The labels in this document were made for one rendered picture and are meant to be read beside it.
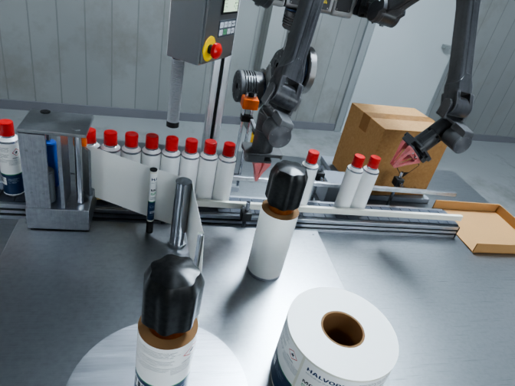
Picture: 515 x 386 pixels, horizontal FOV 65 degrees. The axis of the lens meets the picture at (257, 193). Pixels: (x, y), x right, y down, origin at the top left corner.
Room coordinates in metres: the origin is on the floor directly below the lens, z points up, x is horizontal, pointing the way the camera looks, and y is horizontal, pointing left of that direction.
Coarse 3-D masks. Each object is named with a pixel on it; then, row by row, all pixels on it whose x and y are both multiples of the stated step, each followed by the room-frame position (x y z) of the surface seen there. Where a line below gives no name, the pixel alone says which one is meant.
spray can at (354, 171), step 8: (360, 160) 1.13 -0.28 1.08; (352, 168) 1.13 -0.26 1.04; (360, 168) 1.13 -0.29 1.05; (344, 176) 1.14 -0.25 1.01; (352, 176) 1.12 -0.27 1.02; (360, 176) 1.13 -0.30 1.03; (344, 184) 1.13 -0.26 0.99; (352, 184) 1.12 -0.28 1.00; (344, 192) 1.12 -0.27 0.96; (352, 192) 1.12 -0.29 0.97; (336, 200) 1.13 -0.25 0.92; (344, 200) 1.12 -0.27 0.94; (352, 200) 1.13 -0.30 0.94
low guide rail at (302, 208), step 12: (204, 204) 0.97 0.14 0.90; (216, 204) 0.98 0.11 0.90; (228, 204) 0.99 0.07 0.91; (240, 204) 1.00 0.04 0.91; (252, 204) 1.01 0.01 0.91; (384, 216) 1.14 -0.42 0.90; (396, 216) 1.16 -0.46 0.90; (408, 216) 1.17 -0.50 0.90; (420, 216) 1.18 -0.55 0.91; (432, 216) 1.20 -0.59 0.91; (444, 216) 1.21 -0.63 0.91; (456, 216) 1.22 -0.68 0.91
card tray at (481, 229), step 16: (448, 208) 1.42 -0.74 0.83; (464, 208) 1.44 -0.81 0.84; (480, 208) 1.46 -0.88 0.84; (496, 208) 1.49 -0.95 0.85; (464, 224) 1.32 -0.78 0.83; (480, 224) 1.35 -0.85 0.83; (496, 224) 1.38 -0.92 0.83; (512, 224) 1.39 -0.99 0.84; (464, 240) 1.21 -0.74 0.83; (480, 240) 1.23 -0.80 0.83; (496, 240) 1.26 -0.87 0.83; (512, 240) 1.29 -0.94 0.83
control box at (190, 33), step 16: (176, 0) 1.01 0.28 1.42; (192, 0) 0.99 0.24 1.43; (208, 0) 0.99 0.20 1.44; (176, 16) 1.00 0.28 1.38; (192, 16) 0.99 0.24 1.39; (208, 16) 0.99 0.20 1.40; (224, 16) 1.06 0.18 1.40; (176, 32) 1.00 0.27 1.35; (192, 32) 0.99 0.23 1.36; (208, 32) 1.00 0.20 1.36; (176, 48) 1.00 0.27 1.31; (192, 48) 0.99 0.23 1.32; (224, 48) 1.09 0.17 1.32
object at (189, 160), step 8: (192, 144) 0.98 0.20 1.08; (184, 152) 0.98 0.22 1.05; (192, 152) 0.98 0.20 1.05; (184, 160) 0.97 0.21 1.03; (192, 160) 0.97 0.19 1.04; (184, 168) 0.97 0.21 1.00; (192, 168) 0.97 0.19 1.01; (184, 176) 0.97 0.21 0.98; (192, 176) 0.97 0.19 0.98; (192, 184) 0.98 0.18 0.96
